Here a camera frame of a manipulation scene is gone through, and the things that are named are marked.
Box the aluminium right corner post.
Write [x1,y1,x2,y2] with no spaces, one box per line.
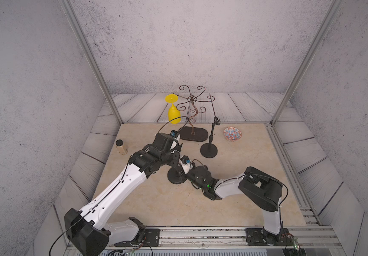
[270,0,343,127]

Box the red blue patterned bowl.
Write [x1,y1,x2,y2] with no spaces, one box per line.
[223,127,242,142]

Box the scrolled wire holder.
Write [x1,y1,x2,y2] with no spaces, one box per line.
[176,85,215,128]

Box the aluminium front rail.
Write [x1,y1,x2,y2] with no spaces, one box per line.
[101,225,346,256]

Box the aluminium left corner post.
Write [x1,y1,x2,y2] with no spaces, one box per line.
[59,0,124,125]

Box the black microphone stand pole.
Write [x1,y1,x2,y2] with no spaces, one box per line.
[208,116,221,146]

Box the black round stand base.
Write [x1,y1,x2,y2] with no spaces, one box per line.
[200,143,218,159]

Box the spice jar black lid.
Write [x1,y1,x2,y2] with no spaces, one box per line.
[115,139,128,155]

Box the dark oval stand base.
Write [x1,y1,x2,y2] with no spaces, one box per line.
[179,127,208,142]

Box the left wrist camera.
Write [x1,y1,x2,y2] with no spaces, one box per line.
[170,130,180,151]

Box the aluminium corner post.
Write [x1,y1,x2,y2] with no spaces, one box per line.
[59,0,124,125]
[270,0,343,127]

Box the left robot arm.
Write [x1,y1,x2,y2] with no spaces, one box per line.
[64,130,182,256]

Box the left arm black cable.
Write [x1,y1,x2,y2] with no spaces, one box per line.
[156,116,190,135]

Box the yellow plastic goblet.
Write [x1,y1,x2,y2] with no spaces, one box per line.
[165,94,181,124]

